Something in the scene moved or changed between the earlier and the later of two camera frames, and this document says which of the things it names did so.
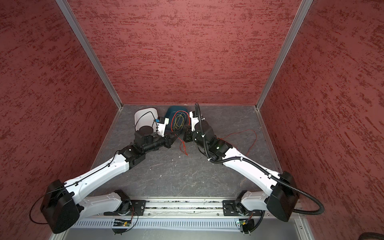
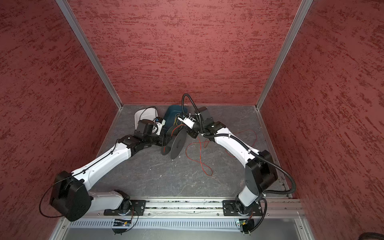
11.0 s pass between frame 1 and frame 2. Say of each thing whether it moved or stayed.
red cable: moved
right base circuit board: stayed
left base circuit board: stayed
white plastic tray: stayed
